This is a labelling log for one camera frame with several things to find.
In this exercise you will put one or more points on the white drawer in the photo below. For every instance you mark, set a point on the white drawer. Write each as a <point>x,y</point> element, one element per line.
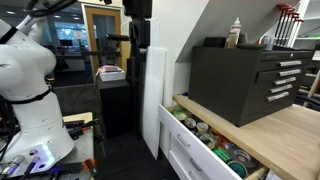
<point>196,150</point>
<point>180,166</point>

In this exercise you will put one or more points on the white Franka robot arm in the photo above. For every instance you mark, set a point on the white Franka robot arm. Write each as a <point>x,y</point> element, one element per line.
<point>30,100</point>

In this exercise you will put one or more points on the white closed drawer front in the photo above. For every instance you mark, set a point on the white closed drawer front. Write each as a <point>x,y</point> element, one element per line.
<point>180,166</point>

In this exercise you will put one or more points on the white leaning board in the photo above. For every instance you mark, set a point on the white leaning board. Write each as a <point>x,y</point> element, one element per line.
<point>154,96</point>

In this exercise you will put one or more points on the yellow green tape roll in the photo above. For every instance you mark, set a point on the yellow green tape roll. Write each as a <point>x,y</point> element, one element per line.
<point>180,115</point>

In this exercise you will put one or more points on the small white tape roll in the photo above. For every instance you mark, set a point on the small white tape roll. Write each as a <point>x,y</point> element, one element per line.
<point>190,123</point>

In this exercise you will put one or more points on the white and pink box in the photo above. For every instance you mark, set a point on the white and pink box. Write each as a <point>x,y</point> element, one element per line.
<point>111,74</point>

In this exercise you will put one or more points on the pale tape roll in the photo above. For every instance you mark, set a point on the pale tape roll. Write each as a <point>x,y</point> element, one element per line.
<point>202,127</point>

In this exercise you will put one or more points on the black metal tool chest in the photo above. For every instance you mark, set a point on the black metal tool chest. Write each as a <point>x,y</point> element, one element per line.
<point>223,80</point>

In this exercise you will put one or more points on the large grey tape roll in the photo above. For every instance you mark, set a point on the large grey tape roll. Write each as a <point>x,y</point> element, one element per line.
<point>206,140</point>

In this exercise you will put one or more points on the black round container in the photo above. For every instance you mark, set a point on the black round container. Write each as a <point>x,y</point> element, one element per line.
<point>215,42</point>

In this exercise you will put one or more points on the orange item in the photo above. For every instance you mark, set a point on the orange item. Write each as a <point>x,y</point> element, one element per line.
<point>221,140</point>

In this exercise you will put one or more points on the black table clamp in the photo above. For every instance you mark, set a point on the black table clamp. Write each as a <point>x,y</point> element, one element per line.
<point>80,128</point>

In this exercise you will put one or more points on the green plastic item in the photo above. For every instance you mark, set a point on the green plastic item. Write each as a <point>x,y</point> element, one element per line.
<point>222,155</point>

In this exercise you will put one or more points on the white glue bottle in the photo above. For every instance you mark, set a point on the white glue bottle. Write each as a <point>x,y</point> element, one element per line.
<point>233,35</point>

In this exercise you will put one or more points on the robot mounting table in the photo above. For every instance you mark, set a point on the robot mounting table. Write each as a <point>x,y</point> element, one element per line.
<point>81,146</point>

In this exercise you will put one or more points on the grey white tape roll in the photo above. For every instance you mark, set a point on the grey white tape roll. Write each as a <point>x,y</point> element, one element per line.
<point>242,156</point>

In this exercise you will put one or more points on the teal tape roll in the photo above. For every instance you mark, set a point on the teal tape roll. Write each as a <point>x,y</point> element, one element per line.
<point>237,169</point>

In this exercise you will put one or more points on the metal can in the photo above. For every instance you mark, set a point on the metal can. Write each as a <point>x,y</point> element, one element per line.
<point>267,42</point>

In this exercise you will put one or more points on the wooden workbench top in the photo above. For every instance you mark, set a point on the wooden workbench top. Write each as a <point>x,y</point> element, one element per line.
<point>286,136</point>

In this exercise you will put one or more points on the black camera stand pole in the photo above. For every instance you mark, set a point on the black camera stand pole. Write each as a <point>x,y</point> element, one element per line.
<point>138,50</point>

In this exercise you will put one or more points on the black pedestal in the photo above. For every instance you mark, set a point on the black pedestal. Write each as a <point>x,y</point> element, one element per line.
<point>115,106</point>

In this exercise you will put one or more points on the wooden door frame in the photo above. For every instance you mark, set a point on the wooden door frame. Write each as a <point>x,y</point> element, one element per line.
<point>88,36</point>

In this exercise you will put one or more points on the white wall shelf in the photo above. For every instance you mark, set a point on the white wall shelf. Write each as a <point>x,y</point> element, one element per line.
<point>311,20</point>

